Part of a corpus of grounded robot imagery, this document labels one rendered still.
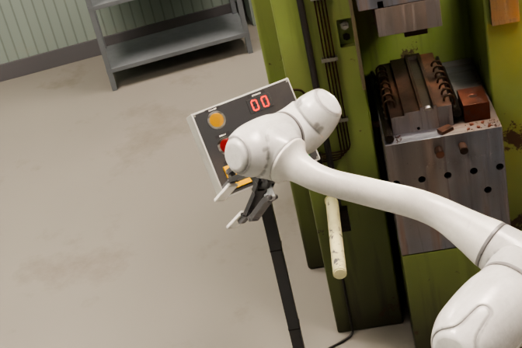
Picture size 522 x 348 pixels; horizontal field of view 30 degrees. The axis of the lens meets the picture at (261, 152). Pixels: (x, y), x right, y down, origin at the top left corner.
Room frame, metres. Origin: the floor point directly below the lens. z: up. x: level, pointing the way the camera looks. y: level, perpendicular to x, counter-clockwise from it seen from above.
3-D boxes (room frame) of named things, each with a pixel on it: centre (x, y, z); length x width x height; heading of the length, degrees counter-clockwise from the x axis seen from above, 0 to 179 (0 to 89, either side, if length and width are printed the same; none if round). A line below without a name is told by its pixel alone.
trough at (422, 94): (2.99, -0.59, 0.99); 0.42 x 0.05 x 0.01; 174
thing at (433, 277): (3.00, -0.62, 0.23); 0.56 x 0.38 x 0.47; 174
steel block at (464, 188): (3.00, -0.62, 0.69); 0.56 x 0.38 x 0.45; 174
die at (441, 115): (2.99, -0.56, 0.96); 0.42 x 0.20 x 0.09; 174
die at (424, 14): (2.99, -0.56, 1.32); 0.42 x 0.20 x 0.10; 174
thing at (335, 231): (2.74, -0.18, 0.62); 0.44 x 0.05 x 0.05; 174
